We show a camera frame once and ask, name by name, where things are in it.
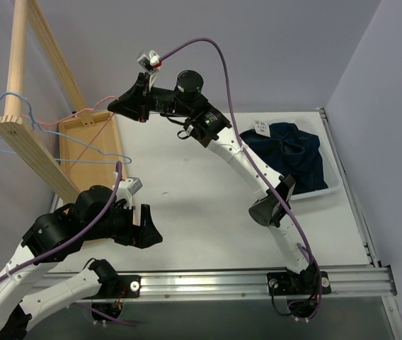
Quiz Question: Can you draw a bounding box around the pink wire hanger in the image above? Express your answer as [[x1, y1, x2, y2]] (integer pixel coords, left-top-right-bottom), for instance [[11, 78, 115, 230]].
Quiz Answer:
[[21, 95, 120, 167]]

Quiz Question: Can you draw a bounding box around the dark navy garment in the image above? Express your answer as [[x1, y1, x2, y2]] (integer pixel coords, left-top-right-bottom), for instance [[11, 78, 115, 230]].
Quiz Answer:
[[240, 123, 328, 195]]

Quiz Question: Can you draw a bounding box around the light blue wire hanger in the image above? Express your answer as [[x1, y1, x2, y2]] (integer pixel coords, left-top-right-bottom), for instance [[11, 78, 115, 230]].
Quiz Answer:
[[0, 91, 132, 165]]

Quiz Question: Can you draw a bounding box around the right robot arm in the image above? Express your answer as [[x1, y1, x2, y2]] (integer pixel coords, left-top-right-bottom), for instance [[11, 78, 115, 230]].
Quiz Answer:
[[108, 70, 314, 293]]

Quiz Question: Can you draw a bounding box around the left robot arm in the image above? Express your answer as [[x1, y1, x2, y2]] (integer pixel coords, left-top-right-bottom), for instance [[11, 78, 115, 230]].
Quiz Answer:
[[0, 186, 163, 339]]

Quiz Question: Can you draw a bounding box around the wooden clothes rack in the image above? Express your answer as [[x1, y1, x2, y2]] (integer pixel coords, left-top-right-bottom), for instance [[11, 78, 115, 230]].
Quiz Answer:
[[0, 1, 124, 203]]

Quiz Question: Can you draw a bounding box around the clear plastic basket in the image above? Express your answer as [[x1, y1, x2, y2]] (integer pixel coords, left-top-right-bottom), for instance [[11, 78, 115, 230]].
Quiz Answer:
[[240, 115, 343, 200]]

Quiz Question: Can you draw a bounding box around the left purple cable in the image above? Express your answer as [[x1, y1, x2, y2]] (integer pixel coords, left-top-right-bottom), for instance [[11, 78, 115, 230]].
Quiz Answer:
[[0, 161, 142, 327]]

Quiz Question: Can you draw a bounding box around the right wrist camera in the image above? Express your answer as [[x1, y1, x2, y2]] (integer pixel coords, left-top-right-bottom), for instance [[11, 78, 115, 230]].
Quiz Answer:
[[137, 50, 161, 89]]

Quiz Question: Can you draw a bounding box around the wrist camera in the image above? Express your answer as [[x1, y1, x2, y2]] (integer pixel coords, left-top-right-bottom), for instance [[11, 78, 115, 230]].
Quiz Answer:
[[137, 50, 161, 89], [113, 177, 143, 209]]

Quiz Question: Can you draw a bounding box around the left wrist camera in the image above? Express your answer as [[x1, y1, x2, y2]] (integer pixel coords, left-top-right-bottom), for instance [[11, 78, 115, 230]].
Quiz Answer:
[[113, 177, 143, 209]]

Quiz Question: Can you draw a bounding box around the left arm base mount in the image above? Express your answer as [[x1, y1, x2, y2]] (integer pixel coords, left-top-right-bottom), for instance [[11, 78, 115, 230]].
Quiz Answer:
[[90, 275, 141, 322]]

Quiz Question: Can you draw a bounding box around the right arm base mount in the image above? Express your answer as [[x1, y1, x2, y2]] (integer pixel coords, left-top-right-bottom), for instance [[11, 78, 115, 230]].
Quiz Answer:
[[267, 262, 332, 323]]

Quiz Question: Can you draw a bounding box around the aluminium mounting rail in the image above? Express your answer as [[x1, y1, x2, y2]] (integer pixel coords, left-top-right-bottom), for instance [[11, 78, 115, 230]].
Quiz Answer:
[[132, 266, 397, 302]]

